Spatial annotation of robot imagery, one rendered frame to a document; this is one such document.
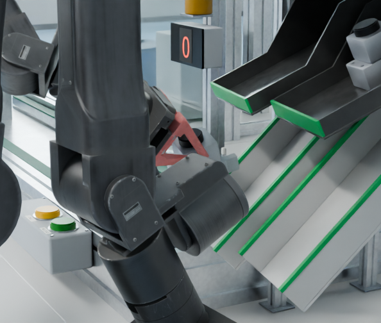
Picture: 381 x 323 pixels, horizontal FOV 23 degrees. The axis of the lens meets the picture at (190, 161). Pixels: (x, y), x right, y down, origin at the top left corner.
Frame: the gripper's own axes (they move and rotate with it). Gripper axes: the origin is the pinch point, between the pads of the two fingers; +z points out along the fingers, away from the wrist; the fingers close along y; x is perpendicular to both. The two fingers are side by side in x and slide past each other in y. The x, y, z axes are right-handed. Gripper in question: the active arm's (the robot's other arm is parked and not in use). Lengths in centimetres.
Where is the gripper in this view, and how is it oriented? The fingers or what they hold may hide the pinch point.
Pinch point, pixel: (193, 148)
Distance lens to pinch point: 112.7
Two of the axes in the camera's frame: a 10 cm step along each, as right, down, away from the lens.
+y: -3.6, -4.6, 8.1
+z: 7.3, 4.1, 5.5
